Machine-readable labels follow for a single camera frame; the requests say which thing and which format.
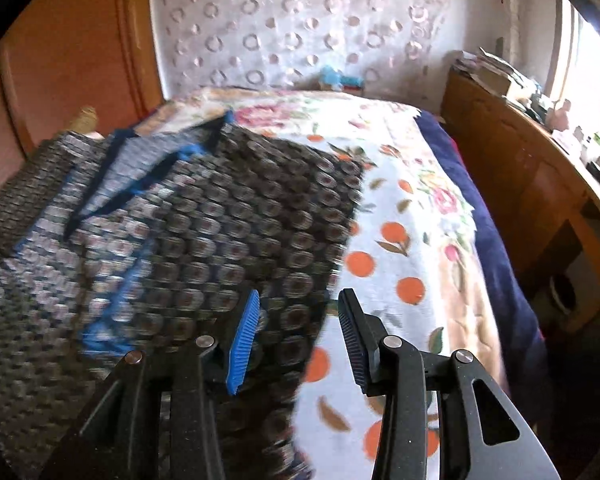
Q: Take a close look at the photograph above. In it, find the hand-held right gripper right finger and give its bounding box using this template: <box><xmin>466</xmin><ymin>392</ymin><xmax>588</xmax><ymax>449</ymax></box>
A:
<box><xmin>338</xmin><ymin>288</ymin><xmax>563</xmax><ymax>480</ymax></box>

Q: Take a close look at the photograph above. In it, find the white circle pattern curtain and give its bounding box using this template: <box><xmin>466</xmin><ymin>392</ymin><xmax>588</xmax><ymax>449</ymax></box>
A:
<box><xmin>147</xmin><ymin>0</ymin><xmax>506</xmax><ymax>103</ymax></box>

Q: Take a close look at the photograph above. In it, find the wooden cabinet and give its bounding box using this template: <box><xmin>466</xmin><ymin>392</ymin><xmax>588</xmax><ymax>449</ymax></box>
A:
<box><xmin>439</xmin><ymin>65</ymin><xmax>600</xmax><ymax>341</ymax></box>

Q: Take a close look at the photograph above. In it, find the pink floral quilt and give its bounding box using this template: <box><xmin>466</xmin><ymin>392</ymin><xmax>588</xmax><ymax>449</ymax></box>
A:
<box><xmin>135</xmin><ymin>86</ymin><xmax>511</xmax><ymax>401</ymax></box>

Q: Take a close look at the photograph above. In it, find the dark floral patterned garment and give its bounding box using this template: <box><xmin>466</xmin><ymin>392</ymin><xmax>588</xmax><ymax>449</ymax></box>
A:
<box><xmin>0</xmin><ymin>110</ymin><xmax>366</xmax><ymax>480</ymax></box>

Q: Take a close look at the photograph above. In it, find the navy blue blanket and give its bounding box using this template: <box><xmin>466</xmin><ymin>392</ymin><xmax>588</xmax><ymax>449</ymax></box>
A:
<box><xmin>415</xmin><ymin>110</ymin><xmax>551</xmax><ymax>411</ymax></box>

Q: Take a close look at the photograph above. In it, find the pink figurine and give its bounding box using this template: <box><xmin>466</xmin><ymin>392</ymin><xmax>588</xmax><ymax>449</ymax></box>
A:
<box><xmin>550</xmin><ymin>100</ymin><xmax>573</xmax><ymax>131</ymax></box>

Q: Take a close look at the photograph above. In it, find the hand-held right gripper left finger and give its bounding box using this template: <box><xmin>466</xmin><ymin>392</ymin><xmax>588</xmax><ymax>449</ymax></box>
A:
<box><xmin>40</xmin><ymin>289</ymin><xmax>261</xmax><ymax>480</ymax></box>

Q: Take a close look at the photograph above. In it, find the orange fruit print sheet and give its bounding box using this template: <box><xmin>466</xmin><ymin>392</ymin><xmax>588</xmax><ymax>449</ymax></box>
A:
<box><xmin>290</xmin><ymin>130</ymin><xmax>481</xmax><ymax>480</ymax></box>

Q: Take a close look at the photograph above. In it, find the yellow textured pillow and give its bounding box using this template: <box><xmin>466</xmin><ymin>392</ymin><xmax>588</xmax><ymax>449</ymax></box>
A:
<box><xmin>67</xmin><ymin>106</ymin><xmax>101</xmax><ymax>136</ymax></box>

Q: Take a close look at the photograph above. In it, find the wooden wardrobe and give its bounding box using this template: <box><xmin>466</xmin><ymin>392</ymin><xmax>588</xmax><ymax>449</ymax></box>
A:
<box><xmin>0</xmin><ymin>0</ymin><xmax>166</xmax><ymax>171</ymax></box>

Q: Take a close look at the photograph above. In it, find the stack of books and papers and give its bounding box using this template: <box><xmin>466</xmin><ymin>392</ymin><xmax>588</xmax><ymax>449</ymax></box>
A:
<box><xmin>452</xmin><ymin>47</ymin><xmax>536</xmax><ymax>98</ymax></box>

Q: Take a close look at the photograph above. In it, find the window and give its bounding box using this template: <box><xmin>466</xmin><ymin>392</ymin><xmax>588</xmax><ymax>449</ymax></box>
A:
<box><xmin>550</xmin><ymin>0</ymin><xmax>600</xmax><ymax>141</ymax></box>

